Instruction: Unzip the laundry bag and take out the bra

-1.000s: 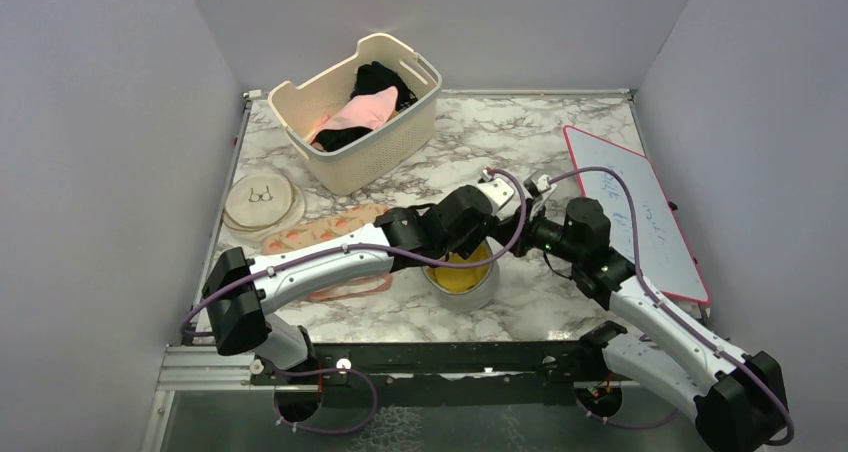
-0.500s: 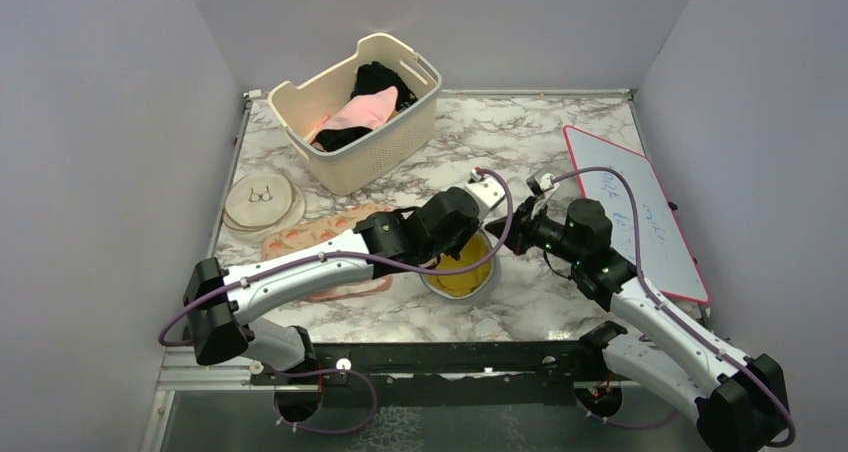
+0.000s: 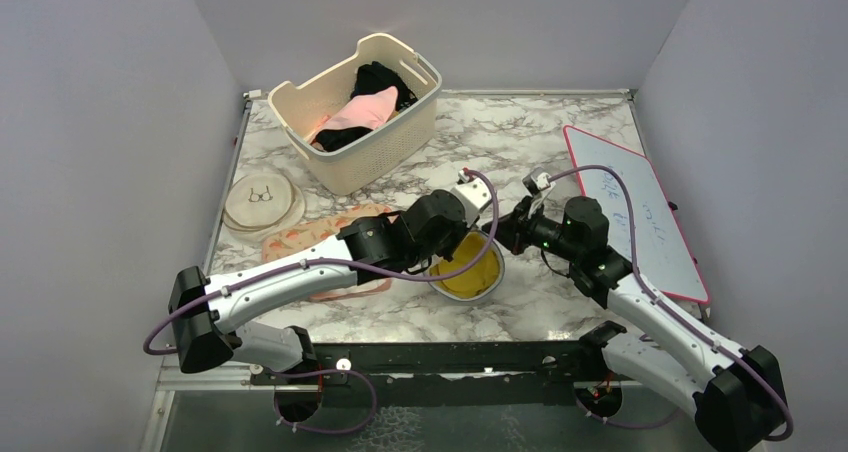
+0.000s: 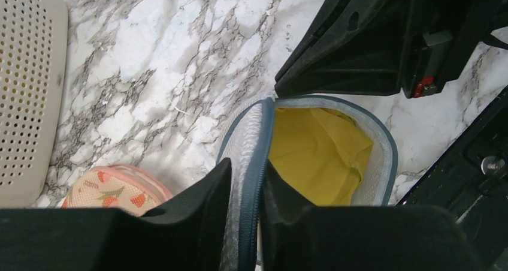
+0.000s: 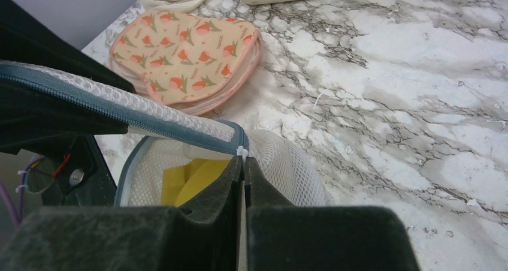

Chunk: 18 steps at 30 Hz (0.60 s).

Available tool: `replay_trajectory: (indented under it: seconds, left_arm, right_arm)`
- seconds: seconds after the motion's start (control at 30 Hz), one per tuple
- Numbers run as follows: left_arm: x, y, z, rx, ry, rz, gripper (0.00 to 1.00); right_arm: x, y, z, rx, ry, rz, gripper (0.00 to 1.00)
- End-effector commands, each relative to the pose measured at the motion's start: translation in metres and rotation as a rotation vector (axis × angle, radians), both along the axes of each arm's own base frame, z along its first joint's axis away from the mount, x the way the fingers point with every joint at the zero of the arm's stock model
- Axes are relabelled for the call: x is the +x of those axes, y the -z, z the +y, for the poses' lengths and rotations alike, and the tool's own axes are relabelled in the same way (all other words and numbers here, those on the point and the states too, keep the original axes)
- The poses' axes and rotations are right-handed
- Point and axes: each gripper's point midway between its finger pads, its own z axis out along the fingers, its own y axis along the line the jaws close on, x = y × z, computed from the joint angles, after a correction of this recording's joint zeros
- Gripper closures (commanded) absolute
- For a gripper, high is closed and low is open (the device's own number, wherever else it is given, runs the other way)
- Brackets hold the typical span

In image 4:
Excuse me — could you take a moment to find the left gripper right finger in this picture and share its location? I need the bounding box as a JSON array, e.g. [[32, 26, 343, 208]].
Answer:
[[260, 164, 482, 270]]

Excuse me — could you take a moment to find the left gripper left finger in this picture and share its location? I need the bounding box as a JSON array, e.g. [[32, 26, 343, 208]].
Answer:
[[1, 158, 232, 270]]

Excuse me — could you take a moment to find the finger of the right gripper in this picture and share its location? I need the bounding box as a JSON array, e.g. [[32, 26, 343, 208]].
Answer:
[[274, 0, 408, 97]]

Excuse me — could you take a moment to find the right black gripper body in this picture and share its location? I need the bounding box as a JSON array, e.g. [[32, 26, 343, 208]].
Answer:
[[401, 0, 507, 98]]

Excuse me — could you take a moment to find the yellow bra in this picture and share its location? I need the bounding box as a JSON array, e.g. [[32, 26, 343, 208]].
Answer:
[[268, 108, 374, 206]]

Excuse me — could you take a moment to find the white mesh cylindrical laundry bag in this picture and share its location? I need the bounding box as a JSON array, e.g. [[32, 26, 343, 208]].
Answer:
[[217, 95, 398, 270]]

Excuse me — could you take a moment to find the floral peach mesh laundry bag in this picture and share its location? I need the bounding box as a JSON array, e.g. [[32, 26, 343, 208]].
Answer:
[[61, 164, 173, 216]]

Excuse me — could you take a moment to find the cream perforated laundry basket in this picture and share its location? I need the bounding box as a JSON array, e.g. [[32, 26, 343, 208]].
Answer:
[[1, 0, 68, 208]]

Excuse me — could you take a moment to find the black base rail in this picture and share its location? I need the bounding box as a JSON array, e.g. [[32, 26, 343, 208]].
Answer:
[[398, 88, 507, 270]]

